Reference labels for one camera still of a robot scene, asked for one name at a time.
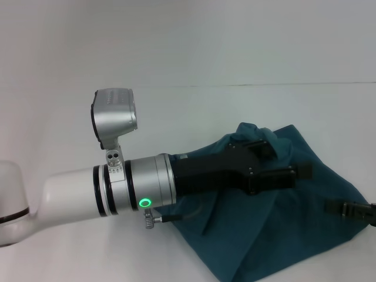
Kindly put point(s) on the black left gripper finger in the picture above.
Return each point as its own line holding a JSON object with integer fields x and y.
{"x": 349, "y": 210}

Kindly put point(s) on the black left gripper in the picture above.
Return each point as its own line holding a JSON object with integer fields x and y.
{"x": 211, "y": 173}

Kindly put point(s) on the teal blue shirt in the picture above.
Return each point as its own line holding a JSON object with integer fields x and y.
{"x": 293, "y": 220}

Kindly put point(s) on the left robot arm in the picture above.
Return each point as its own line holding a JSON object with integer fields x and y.
{"x": 73, "y": 191}

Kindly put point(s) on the silver stud on left gripper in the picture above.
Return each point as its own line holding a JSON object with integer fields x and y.
{"x": 183, "y": 157}

